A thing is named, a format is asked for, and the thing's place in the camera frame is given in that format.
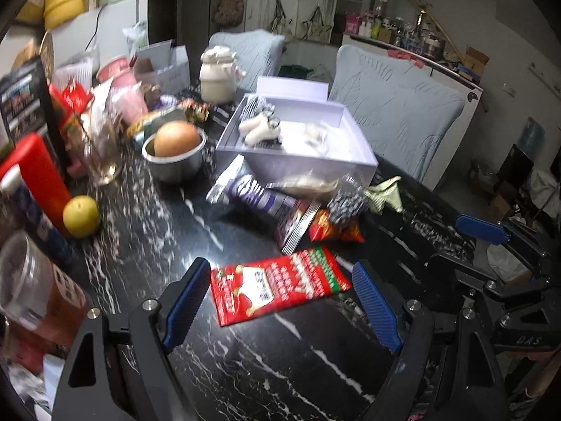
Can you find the silver striped packet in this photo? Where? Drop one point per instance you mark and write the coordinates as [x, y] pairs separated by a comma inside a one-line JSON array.
[[296, 230]]

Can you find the white plush toy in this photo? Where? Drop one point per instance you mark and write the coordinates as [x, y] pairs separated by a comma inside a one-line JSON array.
[[258, 129]]

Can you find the pink cup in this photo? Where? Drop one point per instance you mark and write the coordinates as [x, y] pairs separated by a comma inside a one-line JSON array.
[[122, 87]]

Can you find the white carton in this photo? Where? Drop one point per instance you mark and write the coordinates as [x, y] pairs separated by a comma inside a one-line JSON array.
[[168, 70]]

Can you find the pale green packet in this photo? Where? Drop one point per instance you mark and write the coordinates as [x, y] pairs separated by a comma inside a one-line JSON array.
[[385, 193]]

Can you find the blue water bottle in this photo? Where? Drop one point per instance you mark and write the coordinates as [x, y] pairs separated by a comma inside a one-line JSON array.
[[532, 136]]

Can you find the yellow pot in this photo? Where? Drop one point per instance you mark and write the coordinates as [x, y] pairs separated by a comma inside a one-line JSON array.
[[70, 2]]

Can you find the orange apple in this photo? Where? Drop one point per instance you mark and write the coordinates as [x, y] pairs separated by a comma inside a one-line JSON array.
[[176, 138]]

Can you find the black packet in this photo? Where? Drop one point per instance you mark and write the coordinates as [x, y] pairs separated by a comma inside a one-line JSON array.
[[22, 101]]

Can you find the row of bottles and jars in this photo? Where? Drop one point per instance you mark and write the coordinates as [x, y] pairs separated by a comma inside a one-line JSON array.
[[394, 28]]

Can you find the white cardboard box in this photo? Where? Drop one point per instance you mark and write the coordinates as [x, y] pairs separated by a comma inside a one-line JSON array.
[[307, 162]]

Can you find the purple and white packet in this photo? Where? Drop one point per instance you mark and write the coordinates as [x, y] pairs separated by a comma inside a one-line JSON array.
[[252, 193]]

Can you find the black and white checkered scrunchie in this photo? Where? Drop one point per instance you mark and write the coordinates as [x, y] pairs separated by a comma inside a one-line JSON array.
[[346, 206]]

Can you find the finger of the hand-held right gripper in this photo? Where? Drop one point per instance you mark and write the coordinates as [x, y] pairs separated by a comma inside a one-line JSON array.
[[477, 274], [482, 229]]

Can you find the large grey covered chair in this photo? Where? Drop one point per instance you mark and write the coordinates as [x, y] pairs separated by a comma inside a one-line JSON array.
[[394, 109]]

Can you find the cream ceramic jar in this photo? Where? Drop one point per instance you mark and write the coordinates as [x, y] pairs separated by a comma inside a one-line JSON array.
[[217, 76]]

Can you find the metal bowl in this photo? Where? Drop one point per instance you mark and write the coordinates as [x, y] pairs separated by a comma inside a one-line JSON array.
[[175, 167]]

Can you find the small clear bag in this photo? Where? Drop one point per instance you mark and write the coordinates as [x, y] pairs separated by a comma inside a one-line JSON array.
[[316, 135]]

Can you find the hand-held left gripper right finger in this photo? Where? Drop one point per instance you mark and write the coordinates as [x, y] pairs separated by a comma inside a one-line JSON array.
[[377, 307]]

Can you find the clear plastic bag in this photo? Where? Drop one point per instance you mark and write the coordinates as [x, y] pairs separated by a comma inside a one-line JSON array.
[[307, 186]]

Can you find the orange-red snack packet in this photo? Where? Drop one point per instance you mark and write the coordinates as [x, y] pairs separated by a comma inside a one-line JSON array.
[[337, 230]]

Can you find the gold wrapped snack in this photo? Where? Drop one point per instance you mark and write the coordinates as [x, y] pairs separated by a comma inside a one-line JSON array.
[[195, 110]]

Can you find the glass goblet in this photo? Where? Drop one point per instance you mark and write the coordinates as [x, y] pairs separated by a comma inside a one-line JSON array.
[[103, 158]]

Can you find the small grey covered chair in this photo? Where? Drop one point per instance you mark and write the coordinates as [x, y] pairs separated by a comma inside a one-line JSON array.
[[247, 52]]

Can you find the red snack packet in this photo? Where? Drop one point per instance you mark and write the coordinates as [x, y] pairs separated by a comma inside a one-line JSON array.
[[271, 287]]

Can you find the small red packet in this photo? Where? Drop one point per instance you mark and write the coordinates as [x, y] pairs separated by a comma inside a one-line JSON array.
[[72, 96]]

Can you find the brown handbag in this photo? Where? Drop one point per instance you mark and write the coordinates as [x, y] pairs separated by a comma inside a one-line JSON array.
[[228, 6]]

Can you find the red plastic bottle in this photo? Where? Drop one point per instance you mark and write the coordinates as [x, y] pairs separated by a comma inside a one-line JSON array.
[[39, 171]]

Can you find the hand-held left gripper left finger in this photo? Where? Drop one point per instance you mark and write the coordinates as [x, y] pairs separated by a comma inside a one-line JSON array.
[[188, 302]]

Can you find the crumpled plastic bag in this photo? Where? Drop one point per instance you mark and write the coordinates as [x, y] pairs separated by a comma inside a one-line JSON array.
[[136, 37]]

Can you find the yellow lemon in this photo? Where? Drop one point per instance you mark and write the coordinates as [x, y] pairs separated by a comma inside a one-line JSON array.
[[81, 215]]

